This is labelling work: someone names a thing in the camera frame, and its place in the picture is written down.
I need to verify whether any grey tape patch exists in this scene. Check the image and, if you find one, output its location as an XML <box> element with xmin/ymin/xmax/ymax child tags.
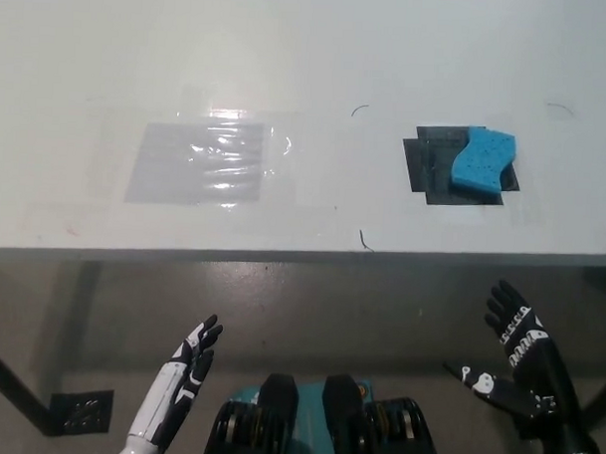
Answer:
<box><xmin>122</xmin><ymin>118</ymin><xmax>266</xmax><ymax>209</ymax></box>

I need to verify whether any black tape patch on table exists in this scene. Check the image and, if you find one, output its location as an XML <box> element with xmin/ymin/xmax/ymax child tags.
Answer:
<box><xmin>400</xmin><ymin>122</ymin><xmax>522</xmax><ymax>210</ymax></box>

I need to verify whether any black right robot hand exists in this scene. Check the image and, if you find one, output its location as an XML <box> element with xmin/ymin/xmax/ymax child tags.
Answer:
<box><xmin>439</xmin><ymin>277</ymin><xmax>606</xmax><ymax>454</ymax></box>

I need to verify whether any clear glossy plastic film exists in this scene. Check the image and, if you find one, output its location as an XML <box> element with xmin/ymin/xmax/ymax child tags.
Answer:
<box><xmin>172</xmin><ymin>104</ymin><xmax>298</xmax><ymax>214</ymax></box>

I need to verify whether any blue soft sponge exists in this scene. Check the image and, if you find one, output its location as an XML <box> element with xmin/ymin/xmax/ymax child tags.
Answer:
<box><xmin>449</xmin><ymin>123</ymin><xmax>518</xmax><ymax>196</ymax></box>

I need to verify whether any black table leg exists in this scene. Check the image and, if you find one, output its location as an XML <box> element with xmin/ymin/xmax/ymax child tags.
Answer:
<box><xmin>0</xmin><ymin>338</ymin><xmax>61</xmax><ymax>437</ymax></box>
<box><xmin>576</xmin><ymin>373</ymin><xmax>606</xmax><ymax>439</ymax></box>

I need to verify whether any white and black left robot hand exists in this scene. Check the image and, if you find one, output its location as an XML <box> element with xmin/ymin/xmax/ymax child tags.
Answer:
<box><xmin>127</xmin><ymin>311</ymin><xmax>225</xmax><ymax>453</ymax></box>

